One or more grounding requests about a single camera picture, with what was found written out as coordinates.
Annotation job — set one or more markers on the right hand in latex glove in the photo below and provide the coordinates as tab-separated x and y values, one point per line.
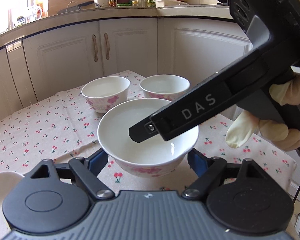
279	134

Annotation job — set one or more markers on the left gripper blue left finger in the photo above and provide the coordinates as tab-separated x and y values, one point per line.
96	162

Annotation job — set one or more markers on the cherry print tablecloth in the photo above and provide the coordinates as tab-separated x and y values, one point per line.
64	126

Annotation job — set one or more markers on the clear oil bottle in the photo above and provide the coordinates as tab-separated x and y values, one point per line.
142	3

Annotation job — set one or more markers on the bronze cabinet handle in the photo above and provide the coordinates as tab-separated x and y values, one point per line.
95	48
107	46

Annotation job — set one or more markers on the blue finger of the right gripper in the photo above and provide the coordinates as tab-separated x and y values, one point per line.
146	129

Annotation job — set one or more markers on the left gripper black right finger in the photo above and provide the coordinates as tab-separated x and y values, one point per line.
198	162

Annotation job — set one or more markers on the white kitchen cabinets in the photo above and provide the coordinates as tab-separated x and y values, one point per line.
62	59

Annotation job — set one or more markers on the white tray on counter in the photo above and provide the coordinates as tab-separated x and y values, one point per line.
168	3

